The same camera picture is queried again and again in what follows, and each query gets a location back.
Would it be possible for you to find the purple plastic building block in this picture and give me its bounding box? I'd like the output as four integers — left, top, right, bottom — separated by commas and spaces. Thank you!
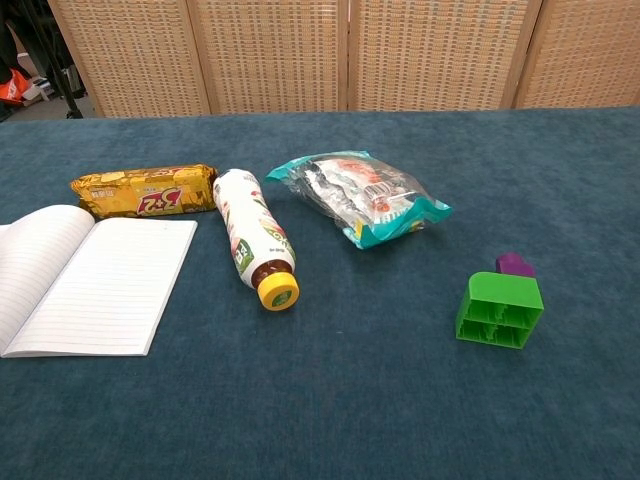
495, 252, 536, 279

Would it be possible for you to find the green plastic building block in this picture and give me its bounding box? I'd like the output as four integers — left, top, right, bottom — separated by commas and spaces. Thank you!
455, 271, 545, 351

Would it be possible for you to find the white box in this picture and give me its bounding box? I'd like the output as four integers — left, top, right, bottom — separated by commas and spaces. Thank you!
21, 82, 51, 103

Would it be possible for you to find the blue table cloth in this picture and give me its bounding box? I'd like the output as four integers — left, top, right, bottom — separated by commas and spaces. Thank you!
0, 105, 640, 480

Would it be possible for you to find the white drink bottle yellow cap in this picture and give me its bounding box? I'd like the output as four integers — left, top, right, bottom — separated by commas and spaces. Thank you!
212, 168, 301, 312

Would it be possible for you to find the white lined paper notebook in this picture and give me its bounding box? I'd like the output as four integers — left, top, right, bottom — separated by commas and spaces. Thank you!
0, 203, 199, 359

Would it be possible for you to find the orange bag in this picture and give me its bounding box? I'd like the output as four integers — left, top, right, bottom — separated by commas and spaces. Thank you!
0, 68, 31, 105

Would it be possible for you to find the black tripod stand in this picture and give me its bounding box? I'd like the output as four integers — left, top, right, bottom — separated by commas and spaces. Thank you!
19, 0, 85, 120

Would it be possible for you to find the teal clear plastic snack bag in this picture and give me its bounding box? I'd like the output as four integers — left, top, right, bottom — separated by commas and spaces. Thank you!
265, 149, 454, 251

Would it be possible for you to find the golden biscuit packet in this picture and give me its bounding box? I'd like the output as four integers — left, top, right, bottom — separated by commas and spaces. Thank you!
70, 163, 219, 220

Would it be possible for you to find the wooden woven folding screen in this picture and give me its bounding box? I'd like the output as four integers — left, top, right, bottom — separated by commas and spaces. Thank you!
47, 0, 640, 119

